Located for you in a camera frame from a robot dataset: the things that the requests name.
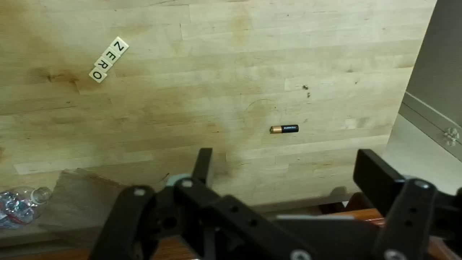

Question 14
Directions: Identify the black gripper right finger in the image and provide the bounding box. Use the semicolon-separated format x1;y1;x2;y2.
352;147;462;260

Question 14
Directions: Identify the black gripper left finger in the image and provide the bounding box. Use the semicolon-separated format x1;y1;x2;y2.
88;147;312;260

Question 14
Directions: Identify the crumpled clear plastic wrapper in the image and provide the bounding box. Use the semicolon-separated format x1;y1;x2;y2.
0;186;53;231

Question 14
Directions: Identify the cream letter tile O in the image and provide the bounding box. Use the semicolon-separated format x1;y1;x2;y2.
88;65;108;84

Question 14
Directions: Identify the black and copper battery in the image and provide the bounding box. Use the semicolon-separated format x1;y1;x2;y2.
268;123;300;134

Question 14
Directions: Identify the cream letter tile R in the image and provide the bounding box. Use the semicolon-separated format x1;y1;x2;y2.
94;55;115;75

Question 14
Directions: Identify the cream letter tile E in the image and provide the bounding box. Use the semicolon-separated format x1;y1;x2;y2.
101;46;122;67

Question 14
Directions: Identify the cream letter tile Z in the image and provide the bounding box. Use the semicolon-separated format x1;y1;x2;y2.
108;35;130;58

